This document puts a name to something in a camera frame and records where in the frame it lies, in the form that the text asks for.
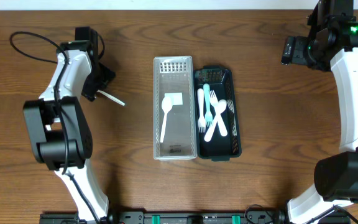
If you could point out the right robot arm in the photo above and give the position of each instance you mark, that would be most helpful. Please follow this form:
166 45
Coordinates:
335 184

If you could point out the white spoon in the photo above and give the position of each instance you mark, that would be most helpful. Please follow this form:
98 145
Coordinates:
219 108
166 107
113 98

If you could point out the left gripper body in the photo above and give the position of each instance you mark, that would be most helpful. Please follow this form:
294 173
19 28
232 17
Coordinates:
97 79

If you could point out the black plastic perforated basket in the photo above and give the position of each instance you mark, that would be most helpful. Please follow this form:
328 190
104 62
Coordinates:
219 148

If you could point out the pale green plastic fork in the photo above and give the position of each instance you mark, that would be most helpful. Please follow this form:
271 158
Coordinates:
208 114

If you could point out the clear plastic perforated basket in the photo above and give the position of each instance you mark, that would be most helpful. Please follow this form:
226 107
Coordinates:
173 77

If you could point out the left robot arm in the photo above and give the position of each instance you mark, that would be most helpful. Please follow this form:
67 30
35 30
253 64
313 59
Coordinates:
58 131

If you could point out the white fork diagonal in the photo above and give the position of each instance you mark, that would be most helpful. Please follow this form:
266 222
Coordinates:
222 127

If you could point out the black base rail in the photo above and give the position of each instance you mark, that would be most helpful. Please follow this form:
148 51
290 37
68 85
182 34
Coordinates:
252 216

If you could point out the white fork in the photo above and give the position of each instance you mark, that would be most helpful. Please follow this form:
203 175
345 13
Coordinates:
201 119

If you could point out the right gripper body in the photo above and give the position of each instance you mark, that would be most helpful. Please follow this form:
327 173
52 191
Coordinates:
307 52

